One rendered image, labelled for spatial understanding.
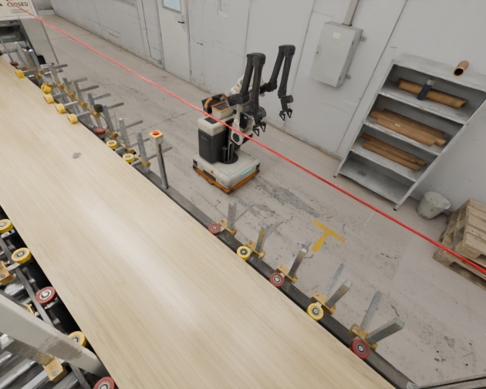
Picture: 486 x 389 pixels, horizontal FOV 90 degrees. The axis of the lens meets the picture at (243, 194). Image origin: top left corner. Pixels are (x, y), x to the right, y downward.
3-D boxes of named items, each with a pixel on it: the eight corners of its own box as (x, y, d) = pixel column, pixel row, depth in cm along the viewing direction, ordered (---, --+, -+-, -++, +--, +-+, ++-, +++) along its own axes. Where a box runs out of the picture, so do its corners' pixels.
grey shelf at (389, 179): (345, 163, 373) (403, 52, 262) (405, 194, 337) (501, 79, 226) (332, 177, 348) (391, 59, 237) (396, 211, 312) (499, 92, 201)
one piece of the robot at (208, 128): (197, 163, 313) (194, 100, 253) (227, 147, 344) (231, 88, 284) (215, 176, 299) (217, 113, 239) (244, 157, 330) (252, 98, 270)
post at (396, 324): (352, 342, 142) (398, 316, 107) (358, 347, 140) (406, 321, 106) (350, 347, 140) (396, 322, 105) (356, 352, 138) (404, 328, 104)
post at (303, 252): (284, 283, 160) (304, 244, 125) (288, 286, 158) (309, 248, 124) (281, 287, 158) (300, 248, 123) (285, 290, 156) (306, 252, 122)
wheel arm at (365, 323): (374, 292, 150) (377, 290, 147) (379, 296, 148) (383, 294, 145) (345, 354, 125) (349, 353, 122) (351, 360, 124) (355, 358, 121)
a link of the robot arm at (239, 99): (254, 46, 188) (245, 49, 183) (267, 55, 184) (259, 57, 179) (242, 99, 223) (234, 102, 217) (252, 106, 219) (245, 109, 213)
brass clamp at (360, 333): (352, 324, 136) (356, 322, 132) (375, 343, 130) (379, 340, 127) (347, 333, 132) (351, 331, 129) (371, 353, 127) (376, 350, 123)
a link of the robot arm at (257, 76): (261, 53, 187) (252, 55, 181) (267, 55, 185) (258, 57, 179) (254, 106, 218) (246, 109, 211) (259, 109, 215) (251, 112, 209)
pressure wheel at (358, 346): (361, 352, 125) (372, 346, 117) (356, 366, 120) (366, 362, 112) (346, 340, 128) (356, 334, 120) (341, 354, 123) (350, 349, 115)
